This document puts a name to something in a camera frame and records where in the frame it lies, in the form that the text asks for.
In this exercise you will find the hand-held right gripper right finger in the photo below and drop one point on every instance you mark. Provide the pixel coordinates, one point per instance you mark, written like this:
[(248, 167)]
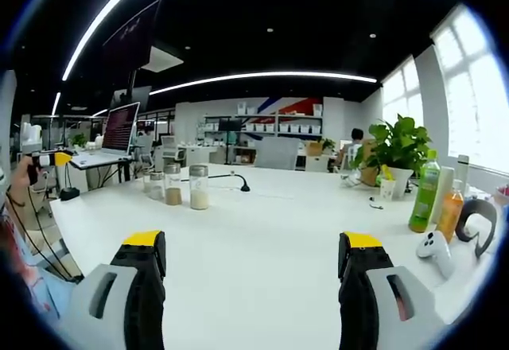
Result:
[(358, 286)]

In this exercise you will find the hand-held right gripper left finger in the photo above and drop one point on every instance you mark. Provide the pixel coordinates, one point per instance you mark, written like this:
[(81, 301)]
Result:
[(139, 286)]

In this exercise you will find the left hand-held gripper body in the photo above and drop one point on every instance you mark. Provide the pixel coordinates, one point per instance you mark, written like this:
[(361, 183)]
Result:
[(43, 159)]

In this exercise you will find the small seasoning bottle pale contents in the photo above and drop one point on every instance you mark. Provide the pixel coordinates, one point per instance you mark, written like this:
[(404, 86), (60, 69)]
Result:
[(146, 183), (156, 189)]

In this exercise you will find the seasoning bottle with brown powder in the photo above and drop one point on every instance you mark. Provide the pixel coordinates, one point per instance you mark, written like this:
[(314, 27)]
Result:
[(173, 189)]

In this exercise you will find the seasoning bottle with white powder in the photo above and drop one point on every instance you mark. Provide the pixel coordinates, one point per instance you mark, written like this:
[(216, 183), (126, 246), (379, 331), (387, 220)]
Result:
[(199, 191)]

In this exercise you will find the green drink bottle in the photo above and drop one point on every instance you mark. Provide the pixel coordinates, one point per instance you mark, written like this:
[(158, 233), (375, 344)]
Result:
[(424, 191)]

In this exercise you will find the orange drink bottle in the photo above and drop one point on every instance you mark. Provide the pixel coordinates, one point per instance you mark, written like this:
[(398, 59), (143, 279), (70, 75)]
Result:
[(451, 211)]

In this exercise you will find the white plastic bottle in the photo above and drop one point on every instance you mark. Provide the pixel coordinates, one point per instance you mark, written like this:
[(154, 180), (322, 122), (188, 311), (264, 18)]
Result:
[(446, 183)]

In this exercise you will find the person's left hand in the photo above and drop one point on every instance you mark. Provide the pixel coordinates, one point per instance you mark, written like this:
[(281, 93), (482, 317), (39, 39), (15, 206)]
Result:
[(24, 175)]

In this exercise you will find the black lamp base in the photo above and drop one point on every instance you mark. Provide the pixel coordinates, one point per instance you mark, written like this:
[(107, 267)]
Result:
[(69, 195)]

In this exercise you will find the open silver laptop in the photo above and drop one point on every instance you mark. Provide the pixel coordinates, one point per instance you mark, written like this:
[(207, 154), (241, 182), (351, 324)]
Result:
[(117, 131)]

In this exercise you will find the white handheld controller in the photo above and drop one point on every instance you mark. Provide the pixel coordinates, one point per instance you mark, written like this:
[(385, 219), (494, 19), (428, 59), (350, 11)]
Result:
[(435, 248)]

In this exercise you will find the small hanging monitor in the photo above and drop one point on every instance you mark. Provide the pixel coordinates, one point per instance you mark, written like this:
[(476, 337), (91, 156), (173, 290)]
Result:
[(133, 97)]

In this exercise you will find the person's printed clothing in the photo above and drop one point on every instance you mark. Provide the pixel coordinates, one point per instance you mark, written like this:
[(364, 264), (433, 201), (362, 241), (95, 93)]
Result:
[(28, 262)]

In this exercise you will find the white mesh office chair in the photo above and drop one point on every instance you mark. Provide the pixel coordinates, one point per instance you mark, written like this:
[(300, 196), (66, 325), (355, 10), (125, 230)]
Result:
[(170, 147)]

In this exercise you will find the large hanging dark monitor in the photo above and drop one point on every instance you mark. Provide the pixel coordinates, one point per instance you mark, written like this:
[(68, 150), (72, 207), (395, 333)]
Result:
[(131, 36)]

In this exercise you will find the green plant in white pot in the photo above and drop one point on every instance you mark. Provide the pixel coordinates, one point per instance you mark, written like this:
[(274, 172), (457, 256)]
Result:
[(397, 143)]

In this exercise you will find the grey office chair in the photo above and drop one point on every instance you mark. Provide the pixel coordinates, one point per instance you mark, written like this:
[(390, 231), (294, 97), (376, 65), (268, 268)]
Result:
[(276, 153)]

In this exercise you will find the white wall shelf with boxes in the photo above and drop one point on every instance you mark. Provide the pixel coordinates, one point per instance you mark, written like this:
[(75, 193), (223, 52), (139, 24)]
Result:
[(294, 127)]

